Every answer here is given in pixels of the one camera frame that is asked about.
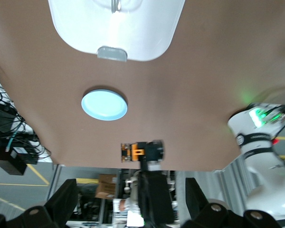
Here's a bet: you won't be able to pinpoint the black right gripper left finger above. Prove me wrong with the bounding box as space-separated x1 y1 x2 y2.
0 178 79 228

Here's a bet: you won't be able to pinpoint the dark brown device box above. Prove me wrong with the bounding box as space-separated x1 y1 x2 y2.
0 146 27 176

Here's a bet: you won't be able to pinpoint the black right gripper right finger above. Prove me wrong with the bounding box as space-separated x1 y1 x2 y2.
180 177 283 228

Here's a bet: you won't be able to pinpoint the light blue plate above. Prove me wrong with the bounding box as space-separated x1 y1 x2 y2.
80 88 128 121

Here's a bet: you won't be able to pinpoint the orange and black switch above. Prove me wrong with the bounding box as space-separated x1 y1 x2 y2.
120 140 166 163

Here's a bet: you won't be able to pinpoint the white lidded box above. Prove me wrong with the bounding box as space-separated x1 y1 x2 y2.
48 0 186 63

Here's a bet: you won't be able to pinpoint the brown table mat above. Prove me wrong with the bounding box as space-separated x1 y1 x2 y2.
0 0 285 172

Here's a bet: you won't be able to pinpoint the grey ribbed metal panel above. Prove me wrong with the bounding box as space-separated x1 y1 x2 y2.
212 156 252 205

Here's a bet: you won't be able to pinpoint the black labelled device box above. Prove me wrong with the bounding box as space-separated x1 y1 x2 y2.
10 146 38 165

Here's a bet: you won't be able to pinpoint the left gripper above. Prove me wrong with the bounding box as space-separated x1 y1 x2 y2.
137 159 175 225

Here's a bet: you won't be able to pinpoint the black cable bundle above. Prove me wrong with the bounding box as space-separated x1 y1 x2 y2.
0 71 53 167

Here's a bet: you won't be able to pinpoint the black left arm base cables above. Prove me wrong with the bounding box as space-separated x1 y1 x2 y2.
251 102 285 122

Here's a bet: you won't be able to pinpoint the cardboard box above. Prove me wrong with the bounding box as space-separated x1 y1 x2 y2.
95 173 118 200

